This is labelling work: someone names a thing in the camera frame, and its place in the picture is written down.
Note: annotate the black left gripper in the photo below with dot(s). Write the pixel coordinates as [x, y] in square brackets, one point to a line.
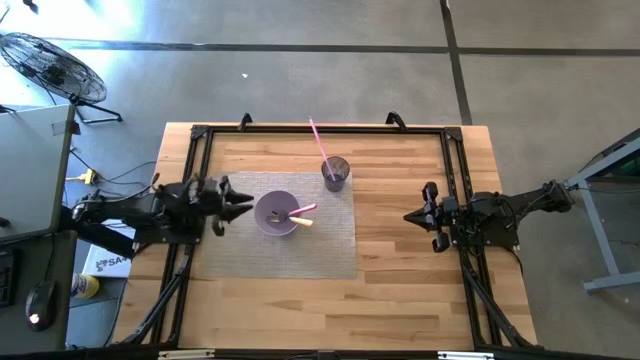
[220, 200]

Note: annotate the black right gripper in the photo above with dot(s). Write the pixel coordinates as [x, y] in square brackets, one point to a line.
[442, 225]

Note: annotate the lavender bowl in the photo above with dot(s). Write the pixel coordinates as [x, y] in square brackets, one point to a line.
[267, 210]

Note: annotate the pink chopstick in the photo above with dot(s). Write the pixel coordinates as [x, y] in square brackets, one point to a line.
[307, 208]

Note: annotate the dark transparent plastic tumbler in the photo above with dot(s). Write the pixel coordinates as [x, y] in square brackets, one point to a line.
[336, 182]

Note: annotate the pink drinking straw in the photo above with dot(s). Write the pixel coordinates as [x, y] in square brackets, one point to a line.
[319, 142]

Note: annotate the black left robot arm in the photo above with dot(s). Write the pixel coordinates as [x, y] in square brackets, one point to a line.
[150, 205]

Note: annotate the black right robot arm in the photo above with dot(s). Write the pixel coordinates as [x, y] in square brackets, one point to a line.
[500, 210]

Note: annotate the grey woven placemat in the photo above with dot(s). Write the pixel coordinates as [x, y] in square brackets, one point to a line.
[300, 255]

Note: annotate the white printed cardboard box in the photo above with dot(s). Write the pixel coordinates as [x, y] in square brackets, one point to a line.
[107, 260]

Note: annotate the yellow power plug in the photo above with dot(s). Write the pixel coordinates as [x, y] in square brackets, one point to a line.
[88, 176]

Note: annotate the yellow white container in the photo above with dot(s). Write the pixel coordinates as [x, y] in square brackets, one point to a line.
[86, 286]

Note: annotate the dark grey desk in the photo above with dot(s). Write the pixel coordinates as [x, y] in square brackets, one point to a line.
[65, 300]

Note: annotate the light grey panel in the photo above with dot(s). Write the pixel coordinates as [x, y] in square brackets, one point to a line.
[32, 170]

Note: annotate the black computer mouse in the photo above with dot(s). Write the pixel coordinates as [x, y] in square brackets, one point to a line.
[41, 305]

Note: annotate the black floor fan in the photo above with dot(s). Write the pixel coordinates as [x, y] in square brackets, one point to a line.
[55, 70]

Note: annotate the black keyboard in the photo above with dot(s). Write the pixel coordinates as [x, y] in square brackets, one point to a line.
[6, 280]

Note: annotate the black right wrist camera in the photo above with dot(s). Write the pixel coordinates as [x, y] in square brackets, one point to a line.
[450, 204]

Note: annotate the black aluminium table frame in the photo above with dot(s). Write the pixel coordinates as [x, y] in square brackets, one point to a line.
[325, 129]

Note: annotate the silver aluminium bracket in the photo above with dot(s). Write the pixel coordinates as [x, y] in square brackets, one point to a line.
[465, 356]
[185, 355]

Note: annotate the grey blue metal table frame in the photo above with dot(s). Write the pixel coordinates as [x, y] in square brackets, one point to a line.
[600, 235]

